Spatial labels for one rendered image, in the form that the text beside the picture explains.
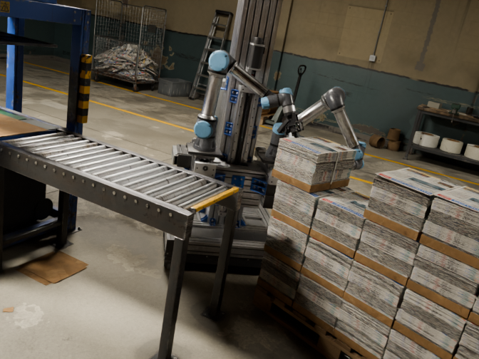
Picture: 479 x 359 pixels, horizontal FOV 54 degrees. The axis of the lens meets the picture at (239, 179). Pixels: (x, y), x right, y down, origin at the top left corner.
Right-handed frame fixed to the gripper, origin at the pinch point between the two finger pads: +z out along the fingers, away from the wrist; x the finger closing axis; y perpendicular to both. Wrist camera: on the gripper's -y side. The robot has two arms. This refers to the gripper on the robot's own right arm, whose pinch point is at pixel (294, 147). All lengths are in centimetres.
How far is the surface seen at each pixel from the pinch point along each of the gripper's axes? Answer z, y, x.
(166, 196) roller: 18, -8, -92
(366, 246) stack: 60, 46, -18
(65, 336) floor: 77, -66, -127
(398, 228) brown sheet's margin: 53, 66, -19
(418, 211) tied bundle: 47, 77, -18
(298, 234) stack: 51, 5, -19
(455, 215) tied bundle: 51, 93, -18
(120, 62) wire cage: -316, -641, 297
